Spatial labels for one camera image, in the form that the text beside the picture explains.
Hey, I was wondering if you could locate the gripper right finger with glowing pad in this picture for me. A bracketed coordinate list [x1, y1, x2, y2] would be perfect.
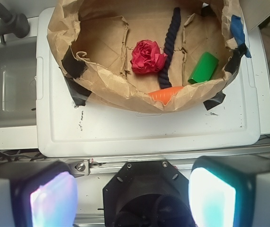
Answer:
[189, 155, 270, 227]

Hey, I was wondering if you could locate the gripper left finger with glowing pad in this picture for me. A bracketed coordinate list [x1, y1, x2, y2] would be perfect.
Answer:
[0, 161, 78, 227]

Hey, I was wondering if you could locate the dark navy rope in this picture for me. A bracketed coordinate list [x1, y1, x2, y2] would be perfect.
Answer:
[158, 7, 183, 89]

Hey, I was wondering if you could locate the orange toy carrot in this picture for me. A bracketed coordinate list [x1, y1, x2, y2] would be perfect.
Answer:
[148, 86, 183, 105]

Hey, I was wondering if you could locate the white plastic lid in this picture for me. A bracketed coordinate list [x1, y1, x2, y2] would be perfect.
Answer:
[36, 8, 261, 157]

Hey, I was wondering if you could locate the grey toy sink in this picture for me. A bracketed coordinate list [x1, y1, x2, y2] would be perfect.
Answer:
[0, 36, 36, 128]

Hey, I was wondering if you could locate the green plastic block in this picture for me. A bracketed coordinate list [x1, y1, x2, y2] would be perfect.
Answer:
[188, 52, 219, 84]

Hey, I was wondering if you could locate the crumpled red paper ball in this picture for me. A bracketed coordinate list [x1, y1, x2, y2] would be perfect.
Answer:
[130, 40, 168, 74]

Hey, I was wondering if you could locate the brown paper bag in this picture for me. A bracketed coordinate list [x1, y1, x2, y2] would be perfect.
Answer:
[47, 0, 251, 114]

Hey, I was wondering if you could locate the blue tape strip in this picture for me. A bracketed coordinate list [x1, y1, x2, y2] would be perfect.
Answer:
[230, 15, 252, 58]

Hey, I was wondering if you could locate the dark grey toy faucet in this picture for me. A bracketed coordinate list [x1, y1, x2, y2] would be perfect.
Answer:
[0, 3, 30, 45]

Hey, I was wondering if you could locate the aluminium frame rail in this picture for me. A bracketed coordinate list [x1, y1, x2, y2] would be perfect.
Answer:
[63, 143, 270, 177]

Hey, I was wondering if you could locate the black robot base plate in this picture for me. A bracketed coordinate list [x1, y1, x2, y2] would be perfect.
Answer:
[102, 160, 196, 227]

